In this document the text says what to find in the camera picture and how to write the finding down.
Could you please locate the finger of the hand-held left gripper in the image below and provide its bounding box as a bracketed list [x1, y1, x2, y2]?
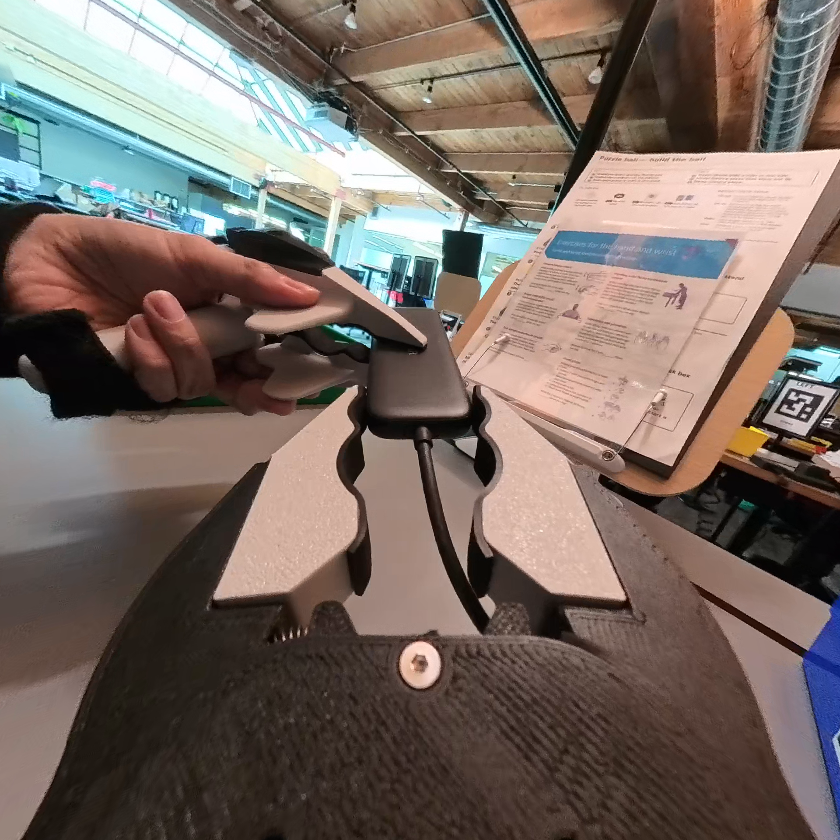
[256, 341, 370, 401]
[245, 266, 430, 352]

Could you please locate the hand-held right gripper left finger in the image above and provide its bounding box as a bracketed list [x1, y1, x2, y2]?
[212, 387, 373, 632]

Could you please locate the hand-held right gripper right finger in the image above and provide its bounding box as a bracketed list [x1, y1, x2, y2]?
[466, 387, 629, 632]

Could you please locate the black hub tail cable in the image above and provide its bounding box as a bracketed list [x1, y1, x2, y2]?
[412, 425, 492, 632]

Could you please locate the blue plastic bin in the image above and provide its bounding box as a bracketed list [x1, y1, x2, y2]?
[802, 598, 840, 818]

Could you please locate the person's left hand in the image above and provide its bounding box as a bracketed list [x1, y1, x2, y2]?
[5, 214, 324, 417]

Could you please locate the cork board document stand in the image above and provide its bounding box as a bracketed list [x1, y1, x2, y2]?
[435, 230, 487, 322]

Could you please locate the wooden document stand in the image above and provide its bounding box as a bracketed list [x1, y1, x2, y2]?
[451, 150, 840, 497]

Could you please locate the laminated exercise sheet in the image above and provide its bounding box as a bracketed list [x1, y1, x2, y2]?
[462, 230, 740, 429]

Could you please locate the black white marker sign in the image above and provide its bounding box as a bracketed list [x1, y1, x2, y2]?
[763, 376, 840, 441]

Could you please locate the black pole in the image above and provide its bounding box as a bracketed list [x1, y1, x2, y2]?
[573, 0, 659, 193]

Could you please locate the white instruction sheet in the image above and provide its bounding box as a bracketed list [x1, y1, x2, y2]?
[462, 150, 840, 470]

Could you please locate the silver ventilation duct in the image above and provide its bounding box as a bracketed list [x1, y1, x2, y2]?
[760, 0, 836, 153]

